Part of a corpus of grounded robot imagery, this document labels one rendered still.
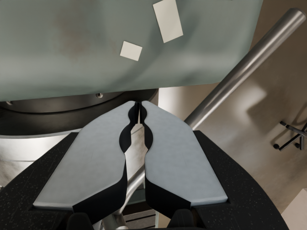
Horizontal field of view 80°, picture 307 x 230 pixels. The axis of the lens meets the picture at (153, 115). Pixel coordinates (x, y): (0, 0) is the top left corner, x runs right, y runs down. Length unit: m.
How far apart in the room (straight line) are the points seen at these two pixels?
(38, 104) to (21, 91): 0.07
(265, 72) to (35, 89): 2.03
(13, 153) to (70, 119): 0.07
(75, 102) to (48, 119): 0.04
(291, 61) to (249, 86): 0.45
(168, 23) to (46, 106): 0.18
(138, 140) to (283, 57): 2.00
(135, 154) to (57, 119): 0.12
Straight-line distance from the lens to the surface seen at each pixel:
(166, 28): 0.17
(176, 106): 1.74
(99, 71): 0.17
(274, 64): 2.15
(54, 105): 0.26
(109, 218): 0.22
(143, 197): 0.90
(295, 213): 4.64
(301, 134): 2.89
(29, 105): 0.27
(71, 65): 0.17
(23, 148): 0.25
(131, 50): 0.17
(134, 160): 0.30
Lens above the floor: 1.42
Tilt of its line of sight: 56 degrees down
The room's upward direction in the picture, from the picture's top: 155 degrees clockwise
